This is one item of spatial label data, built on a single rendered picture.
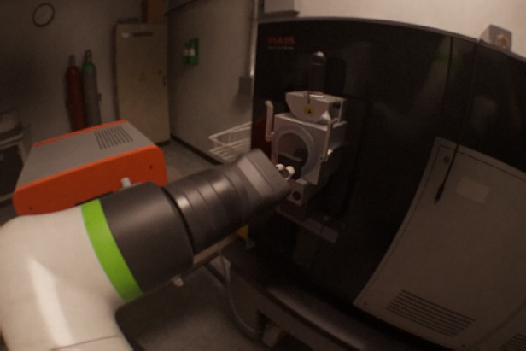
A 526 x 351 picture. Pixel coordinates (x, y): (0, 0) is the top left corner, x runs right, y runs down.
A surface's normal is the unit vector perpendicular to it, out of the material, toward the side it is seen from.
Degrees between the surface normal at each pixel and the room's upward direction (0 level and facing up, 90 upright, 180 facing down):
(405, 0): 90
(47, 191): 90
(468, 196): 90
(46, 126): 90
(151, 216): 34
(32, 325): 22
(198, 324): 0
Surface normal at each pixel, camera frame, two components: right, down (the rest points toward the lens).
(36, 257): 0.56, -0.66
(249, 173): 0.38, -0.62
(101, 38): 0.73, 0.32
